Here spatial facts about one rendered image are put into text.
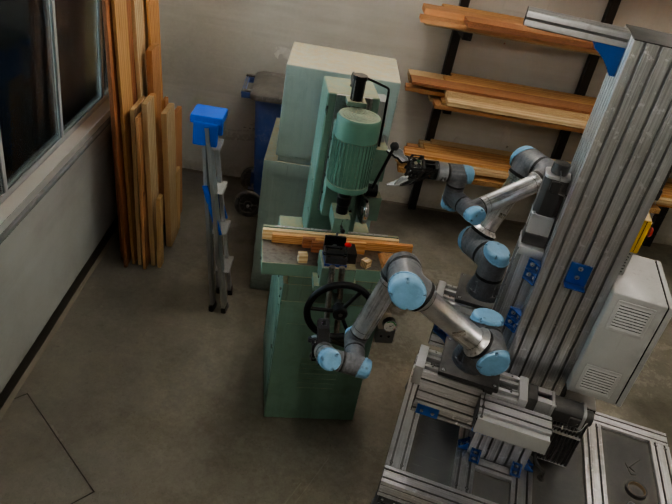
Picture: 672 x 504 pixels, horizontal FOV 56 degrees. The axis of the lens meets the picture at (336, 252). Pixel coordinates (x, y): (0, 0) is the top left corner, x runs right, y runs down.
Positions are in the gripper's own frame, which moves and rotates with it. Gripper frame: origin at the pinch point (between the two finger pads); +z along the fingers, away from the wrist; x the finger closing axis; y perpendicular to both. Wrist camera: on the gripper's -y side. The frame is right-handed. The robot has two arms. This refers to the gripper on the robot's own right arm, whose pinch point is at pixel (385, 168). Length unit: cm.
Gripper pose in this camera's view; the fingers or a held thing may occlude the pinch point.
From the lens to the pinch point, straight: 253.0
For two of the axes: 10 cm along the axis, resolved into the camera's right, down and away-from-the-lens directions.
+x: -0.2, 9.4, -3.3
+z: -9.8, -0.8, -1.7
